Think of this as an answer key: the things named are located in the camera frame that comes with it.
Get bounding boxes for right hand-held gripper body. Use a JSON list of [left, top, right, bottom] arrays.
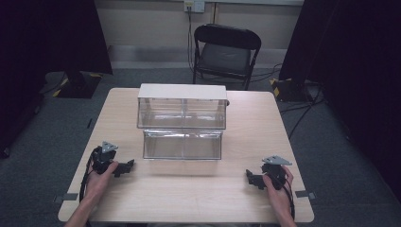
[[260, 154, 293, 191]]

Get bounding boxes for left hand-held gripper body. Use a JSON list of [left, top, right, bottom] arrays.
[[91, 141, 119, 175]]

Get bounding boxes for person's left hand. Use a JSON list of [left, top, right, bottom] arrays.
[[84, 160, 120, 201]]

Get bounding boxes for person's right hand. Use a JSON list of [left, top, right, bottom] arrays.
[[262, 165, 295, 207]]

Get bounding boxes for grey tape strip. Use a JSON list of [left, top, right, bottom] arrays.
[[294, 189, 317, 201], [52, 192, 79, 203]]

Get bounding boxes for clear plastic drawer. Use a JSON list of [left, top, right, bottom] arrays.
[[142, 128, 224, 162]]

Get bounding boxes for black stand base yellow stripes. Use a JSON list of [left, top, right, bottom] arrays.
[[43, 70, 104, 99], [269, 77, 317, 103]]

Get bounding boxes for clear drawer cabinet white top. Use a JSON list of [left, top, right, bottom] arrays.
[[136, 82, 229, 131]]

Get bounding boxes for black folding chair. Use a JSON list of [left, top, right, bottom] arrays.
[[191, 23, 263, 92]]

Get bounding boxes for black curtain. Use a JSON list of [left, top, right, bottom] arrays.
[[278, 0, 401, 204], [0, 0, 114, 159]]

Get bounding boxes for left hand-held gripper black cable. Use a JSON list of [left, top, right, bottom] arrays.
[[78, 147, 99, 203]]

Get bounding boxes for hand-held gripper black cable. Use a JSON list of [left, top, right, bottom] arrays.
[[78, 147, 99, 203], [281, 177, 297, 221]]

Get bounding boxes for right hand-held gripper black cable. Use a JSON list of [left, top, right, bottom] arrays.
[[281, 177, 297, 221]]

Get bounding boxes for black floor cable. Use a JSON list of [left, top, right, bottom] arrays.
[[278, 84, 326, 140], [251, 62, 284, 83]]

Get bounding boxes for black wall socket cable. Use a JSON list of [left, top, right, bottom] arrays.
[[186, 7, 197, 74]]

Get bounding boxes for white wall socket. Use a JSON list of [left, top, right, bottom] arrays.
[[183, 0, 206, 14]]

